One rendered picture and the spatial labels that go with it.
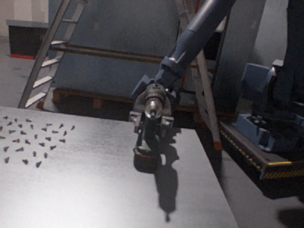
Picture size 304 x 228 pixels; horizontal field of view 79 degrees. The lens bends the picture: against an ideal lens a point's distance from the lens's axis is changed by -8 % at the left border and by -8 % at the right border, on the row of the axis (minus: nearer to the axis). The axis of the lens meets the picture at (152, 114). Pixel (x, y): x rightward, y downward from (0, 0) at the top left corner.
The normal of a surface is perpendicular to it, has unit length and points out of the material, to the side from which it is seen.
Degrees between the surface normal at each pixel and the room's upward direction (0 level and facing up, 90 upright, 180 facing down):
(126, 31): 90
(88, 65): 90
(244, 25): 90
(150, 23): 90
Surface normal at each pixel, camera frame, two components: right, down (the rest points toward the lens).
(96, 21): -0.04, 0.37
